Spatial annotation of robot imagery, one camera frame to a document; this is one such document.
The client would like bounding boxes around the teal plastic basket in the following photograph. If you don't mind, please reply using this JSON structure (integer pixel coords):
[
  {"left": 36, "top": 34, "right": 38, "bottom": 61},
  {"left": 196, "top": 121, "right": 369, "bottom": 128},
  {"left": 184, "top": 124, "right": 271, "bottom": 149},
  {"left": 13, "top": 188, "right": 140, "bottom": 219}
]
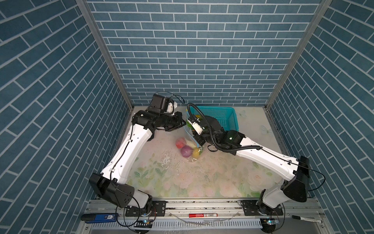
[{"left": 198, "top": 106, "right": 239, "bottom": 131}]

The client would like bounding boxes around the yellow toy potato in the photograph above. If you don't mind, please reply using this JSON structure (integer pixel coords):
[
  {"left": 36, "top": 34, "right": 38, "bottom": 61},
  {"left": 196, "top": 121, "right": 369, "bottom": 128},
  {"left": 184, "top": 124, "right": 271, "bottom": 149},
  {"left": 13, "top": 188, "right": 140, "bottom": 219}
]
[{"left": 191, "top": 148, "right": 203, "bottom": 159}]

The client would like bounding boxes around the clear zip top bag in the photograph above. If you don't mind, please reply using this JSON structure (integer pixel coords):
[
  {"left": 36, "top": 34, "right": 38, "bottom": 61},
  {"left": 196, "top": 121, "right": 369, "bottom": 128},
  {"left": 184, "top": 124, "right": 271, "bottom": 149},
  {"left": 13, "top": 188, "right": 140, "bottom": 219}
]
[{"left": 178, "top": 120, "right": 204, "bottom": 162}]

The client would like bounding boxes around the purple toy onion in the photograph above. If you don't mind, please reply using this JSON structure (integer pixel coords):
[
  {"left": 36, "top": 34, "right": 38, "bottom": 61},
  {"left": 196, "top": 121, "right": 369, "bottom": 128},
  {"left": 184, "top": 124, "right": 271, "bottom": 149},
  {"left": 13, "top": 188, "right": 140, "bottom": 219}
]
[{"left": 180, "top": 145, "right": 193, "bottom": 158}]

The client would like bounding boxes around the red toy pepper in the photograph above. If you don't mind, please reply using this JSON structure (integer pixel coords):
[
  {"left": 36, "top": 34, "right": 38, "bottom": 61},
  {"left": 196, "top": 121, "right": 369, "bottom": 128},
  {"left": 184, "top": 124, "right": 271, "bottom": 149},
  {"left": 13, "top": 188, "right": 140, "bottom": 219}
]
[{"left": 175, "top": 137, "right": 187, "bottom": 149}]

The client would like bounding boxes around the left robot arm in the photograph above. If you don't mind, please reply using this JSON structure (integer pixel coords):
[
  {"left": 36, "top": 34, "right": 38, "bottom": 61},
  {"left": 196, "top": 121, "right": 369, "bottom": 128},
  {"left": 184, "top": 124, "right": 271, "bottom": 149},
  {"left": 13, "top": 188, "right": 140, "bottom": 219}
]
[{"left": 89, "top": 111, "right": 186, "bottom": 214}]

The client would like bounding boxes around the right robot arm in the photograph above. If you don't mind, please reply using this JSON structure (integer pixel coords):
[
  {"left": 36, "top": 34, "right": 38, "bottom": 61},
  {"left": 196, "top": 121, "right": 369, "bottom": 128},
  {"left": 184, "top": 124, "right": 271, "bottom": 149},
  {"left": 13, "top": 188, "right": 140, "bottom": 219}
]
[{"left": 187, "top": 115, "right": 310, "bottom": 215}]

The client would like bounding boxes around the red marker pen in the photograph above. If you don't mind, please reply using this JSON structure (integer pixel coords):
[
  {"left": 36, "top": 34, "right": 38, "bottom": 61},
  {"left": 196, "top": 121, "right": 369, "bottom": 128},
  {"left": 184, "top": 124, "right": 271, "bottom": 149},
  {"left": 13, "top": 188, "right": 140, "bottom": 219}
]
[{"left": 189, "top": 213, "right": 218, "bottom": 218}]

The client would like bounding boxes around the blue black handheld device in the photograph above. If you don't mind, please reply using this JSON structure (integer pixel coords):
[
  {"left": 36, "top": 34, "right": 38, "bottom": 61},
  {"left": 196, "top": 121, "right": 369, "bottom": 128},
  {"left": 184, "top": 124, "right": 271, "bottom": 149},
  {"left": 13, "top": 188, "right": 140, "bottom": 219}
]
[{"left": 80, "top": 213, "right": 118, "bottom": 224}]

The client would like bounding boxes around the black white marker pen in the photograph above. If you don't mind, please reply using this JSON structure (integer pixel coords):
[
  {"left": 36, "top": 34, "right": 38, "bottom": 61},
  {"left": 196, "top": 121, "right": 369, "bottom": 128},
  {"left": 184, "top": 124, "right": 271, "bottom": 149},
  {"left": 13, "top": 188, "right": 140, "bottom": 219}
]
[{"left": 292, "top": 215, "right": 323, "bottom": 224}]

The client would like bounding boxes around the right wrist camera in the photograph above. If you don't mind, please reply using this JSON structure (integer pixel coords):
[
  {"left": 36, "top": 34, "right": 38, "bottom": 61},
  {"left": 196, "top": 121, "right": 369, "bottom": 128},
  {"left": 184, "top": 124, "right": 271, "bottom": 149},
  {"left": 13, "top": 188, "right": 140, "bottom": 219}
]
[{"left": 187, "top": 117, "right": 204, "bottom": 135}]

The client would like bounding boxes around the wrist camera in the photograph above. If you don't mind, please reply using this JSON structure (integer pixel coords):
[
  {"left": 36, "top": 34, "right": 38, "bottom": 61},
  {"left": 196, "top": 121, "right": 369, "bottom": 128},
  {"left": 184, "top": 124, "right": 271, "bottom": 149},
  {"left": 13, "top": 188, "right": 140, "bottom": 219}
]
[
  {"left": 187, "top": 117, "right": 204, "bottom": 135},
  {"left": 147, "top": 94, "right": 177, "bottom": 116}
]

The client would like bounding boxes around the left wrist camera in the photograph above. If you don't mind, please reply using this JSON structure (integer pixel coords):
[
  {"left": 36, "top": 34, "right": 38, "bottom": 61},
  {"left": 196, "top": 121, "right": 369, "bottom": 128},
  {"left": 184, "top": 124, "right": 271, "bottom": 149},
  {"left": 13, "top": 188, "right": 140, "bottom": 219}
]
[{"left": 147, "top": 94, "right": 177, "bottom": 116}]

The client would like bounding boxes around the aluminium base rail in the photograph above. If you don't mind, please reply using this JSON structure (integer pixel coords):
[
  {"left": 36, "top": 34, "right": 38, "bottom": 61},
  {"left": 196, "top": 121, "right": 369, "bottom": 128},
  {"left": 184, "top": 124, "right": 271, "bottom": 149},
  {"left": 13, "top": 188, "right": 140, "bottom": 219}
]
[{"left": 77, "top": 198, "right": 333, "bottom": 234}]

